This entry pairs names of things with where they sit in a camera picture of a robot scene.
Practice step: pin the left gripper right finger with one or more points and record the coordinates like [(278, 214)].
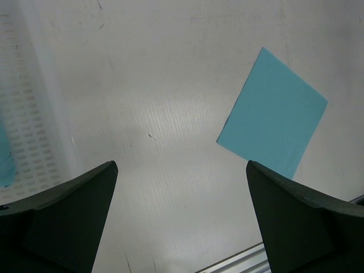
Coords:
[(304, 230)]

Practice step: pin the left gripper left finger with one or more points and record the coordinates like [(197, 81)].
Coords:
[(59, 229)]

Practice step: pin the rolled blue napkin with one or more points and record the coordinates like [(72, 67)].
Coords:
[(7, 164)]

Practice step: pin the blue paper napkin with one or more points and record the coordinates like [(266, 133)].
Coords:
[(274, 116)]

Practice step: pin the left white plastic basket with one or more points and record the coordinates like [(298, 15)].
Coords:
[(33, 109)]

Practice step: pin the aluminium mounting rail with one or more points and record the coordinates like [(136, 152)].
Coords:
[(251, 260)]

